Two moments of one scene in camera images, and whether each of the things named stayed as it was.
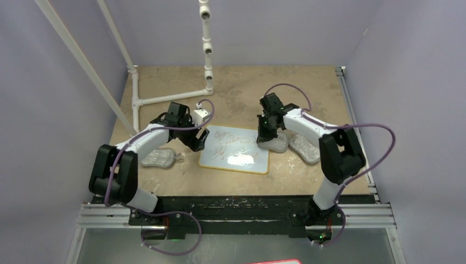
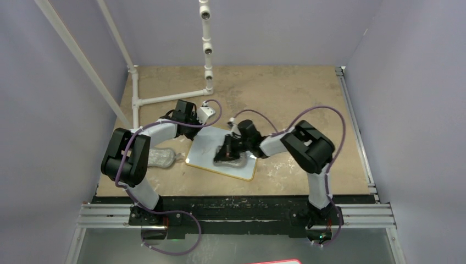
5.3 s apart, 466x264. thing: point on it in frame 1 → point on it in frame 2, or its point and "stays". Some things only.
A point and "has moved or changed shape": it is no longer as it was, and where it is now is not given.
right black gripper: [263, 136] → [228, 151]
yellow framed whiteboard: [233, 148] has moved or changed shape
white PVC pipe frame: [136, 103] stays
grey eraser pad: [279, 144] has moved or changed shape
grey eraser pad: [159, 158] stays
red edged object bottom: [295, 261] stays
